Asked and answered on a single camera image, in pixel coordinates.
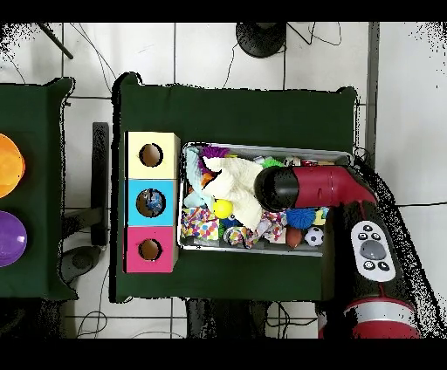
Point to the wooden box with three holes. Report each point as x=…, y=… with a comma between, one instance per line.
x=167, y=164

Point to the colourful polka dot cloth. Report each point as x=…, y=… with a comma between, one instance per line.
x=199, y=223

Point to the black round stand base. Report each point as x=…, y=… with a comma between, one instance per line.
x=262, y=36

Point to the purple spiky rubber ball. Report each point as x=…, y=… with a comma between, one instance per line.
x=213, y=152

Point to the small soccer ball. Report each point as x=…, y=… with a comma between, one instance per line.
x=314, y=236

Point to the crushed bottle with blue label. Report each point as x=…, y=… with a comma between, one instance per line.
x=155, y=202

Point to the light blue waffle cloth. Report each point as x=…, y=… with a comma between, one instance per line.
x=192, y=167

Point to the black upright panel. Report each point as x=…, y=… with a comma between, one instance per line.
x=100, y=174

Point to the yellow smiley ball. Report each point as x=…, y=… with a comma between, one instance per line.
x=222, y=208

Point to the green spiky rubber ball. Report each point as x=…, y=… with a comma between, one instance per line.
x=272, y=162

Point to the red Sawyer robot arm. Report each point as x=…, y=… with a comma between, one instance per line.
x=324, y=188

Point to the cream waffle cloth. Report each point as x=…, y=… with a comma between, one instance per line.
x=234, y=185

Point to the small brown football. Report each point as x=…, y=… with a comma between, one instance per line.
x=294, y=237

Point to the orange plastic bowl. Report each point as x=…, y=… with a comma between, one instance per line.
x=10, y=164

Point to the blue spiky rubber ball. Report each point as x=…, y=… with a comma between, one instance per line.
x=301, y=218

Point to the black tripod leg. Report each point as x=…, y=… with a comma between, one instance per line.
x=56, y=41

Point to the dark green tablecloth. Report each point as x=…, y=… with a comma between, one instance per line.
x=244, y=115
x=28, y=111

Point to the purple plastic bowl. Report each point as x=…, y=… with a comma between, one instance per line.
x=10, y=239

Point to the colourful heart print cloth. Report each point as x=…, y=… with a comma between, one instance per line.
x=274, y=225

